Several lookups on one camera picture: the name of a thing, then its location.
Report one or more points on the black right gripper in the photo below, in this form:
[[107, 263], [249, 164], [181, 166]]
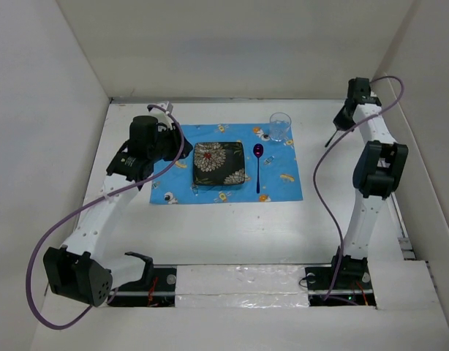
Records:
[[339, 121]]

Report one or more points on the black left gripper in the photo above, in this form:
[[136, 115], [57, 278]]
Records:
[[172, 131]]

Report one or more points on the black floral square plate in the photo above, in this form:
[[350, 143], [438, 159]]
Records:
[[218, 164]]

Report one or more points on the clear plastic cup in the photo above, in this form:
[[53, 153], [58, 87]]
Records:
[[279, 126]]

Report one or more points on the purple metallic spoon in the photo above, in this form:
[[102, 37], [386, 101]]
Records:
[[258, 151]]

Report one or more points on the blue space-print cloth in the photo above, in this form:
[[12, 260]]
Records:
[[279, 178]]

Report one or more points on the iridescent metallic fork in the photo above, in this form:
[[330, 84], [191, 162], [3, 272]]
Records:
[[331, 138]]

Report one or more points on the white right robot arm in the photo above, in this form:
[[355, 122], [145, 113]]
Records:
[[376, 175]]

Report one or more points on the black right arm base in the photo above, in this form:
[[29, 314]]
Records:
[[352, 286]]

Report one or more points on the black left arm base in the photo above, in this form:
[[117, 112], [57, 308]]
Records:
[[147, 285]]

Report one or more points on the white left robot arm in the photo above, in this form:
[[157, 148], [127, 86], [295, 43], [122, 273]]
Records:
[[78, 270]]

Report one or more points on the white foam front board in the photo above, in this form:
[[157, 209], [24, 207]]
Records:
[[240, 286]]

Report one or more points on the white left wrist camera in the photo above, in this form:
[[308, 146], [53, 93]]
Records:
[[165, 107]]

